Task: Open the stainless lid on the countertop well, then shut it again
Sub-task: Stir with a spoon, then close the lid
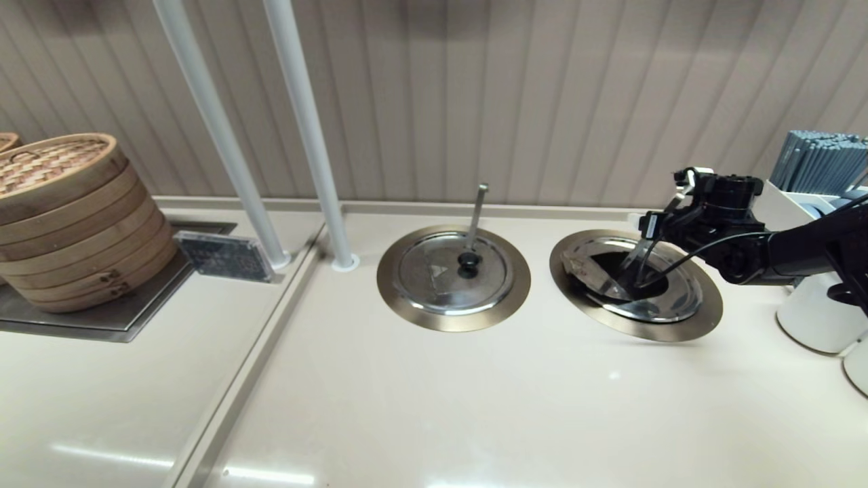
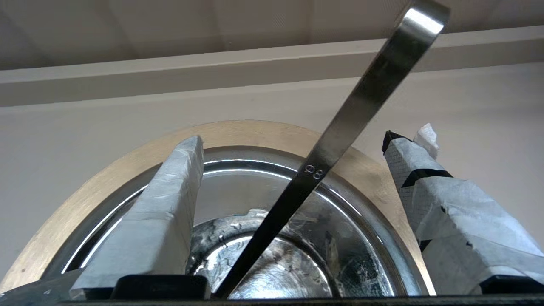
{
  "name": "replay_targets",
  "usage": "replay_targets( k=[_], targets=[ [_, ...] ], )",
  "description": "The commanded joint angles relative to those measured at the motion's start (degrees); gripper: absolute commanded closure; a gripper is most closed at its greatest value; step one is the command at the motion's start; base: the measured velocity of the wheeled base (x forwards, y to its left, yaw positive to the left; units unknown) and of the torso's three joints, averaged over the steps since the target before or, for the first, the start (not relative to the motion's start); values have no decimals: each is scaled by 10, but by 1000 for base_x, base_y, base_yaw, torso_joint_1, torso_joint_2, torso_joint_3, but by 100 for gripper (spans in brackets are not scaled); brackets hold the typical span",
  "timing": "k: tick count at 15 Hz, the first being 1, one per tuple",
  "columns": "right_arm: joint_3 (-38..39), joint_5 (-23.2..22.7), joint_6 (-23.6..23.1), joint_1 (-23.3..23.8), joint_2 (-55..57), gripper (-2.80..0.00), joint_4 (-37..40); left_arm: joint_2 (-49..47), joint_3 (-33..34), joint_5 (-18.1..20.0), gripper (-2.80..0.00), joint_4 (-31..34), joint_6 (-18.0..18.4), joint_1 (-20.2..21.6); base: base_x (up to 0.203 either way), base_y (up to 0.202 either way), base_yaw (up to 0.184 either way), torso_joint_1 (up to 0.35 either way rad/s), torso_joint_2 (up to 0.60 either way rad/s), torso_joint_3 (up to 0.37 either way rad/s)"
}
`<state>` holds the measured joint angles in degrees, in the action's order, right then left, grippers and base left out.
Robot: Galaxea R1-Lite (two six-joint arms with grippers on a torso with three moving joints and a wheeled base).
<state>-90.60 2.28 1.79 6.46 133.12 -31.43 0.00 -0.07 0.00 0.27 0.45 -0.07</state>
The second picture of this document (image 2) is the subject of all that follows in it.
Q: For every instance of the steel soup pot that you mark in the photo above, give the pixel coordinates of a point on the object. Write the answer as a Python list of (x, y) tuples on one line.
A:
[(276, 272)]

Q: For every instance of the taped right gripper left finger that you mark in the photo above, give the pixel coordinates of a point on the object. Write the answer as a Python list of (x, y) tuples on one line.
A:
[(157, 221)]

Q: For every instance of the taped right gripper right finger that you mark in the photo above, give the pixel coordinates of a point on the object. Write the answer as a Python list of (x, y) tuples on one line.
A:
[(463, 221)]

